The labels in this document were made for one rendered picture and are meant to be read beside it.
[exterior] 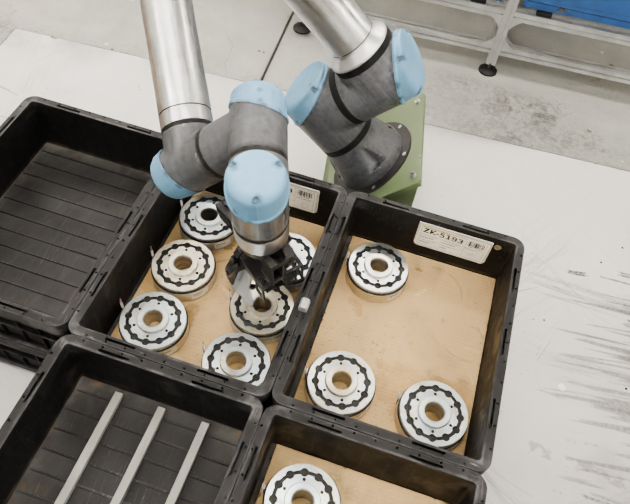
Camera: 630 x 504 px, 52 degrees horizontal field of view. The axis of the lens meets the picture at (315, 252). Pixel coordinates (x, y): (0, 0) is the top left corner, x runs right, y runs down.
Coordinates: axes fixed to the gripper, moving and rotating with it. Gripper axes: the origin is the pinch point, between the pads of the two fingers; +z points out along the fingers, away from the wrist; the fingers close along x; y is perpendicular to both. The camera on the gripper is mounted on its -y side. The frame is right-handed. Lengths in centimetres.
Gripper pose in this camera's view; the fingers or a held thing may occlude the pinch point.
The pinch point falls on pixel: (261, 273)
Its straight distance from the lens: 107.2
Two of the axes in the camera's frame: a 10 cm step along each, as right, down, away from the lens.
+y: 5.5, 7.7, -3.2
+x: 8.3, -5.0, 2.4
